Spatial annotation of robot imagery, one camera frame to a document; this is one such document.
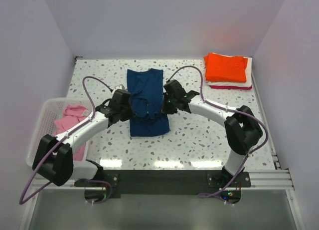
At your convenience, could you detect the navy blue printed t-shirt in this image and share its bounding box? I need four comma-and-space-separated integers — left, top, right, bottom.
127, 68, 170, 137

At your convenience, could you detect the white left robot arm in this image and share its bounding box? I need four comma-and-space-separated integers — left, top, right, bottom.
32, 89, 134, 186

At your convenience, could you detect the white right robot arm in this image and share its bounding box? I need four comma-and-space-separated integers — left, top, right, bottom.
162, 80, 263, 187

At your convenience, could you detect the pink t-shirt in basket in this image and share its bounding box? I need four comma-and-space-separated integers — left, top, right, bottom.
54, 104, 88, 161

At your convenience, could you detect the folded magenta t-shirt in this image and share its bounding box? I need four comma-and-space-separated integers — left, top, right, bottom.
210, 85, 252, 90

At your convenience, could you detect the folded orange t-shirt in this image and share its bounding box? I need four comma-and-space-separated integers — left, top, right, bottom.
203, 53, 248, 83

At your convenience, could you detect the white plastic laundry basket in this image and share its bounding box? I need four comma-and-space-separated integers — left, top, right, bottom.
26, 97, 92, 167

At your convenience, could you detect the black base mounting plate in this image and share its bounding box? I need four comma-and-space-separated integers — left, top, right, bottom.
74, 169, 252, 200

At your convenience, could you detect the folded white t-shirt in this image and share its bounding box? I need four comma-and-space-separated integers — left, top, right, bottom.
206, 57, 253, 87

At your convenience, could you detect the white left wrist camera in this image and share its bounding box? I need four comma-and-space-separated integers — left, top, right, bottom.
115, 84, 125, 90

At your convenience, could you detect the aluminium frame rail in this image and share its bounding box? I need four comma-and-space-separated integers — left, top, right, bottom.
31, 170, 295, 190

